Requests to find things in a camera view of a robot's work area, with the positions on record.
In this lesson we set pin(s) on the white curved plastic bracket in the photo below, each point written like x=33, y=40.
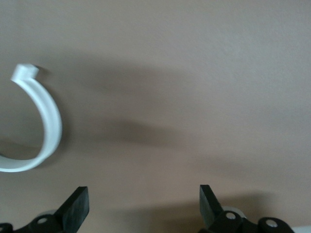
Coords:
x=52, y=121

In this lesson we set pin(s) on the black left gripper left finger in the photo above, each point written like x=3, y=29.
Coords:
x=75, y=208

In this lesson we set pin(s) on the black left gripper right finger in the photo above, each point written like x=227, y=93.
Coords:
x=211, y=211

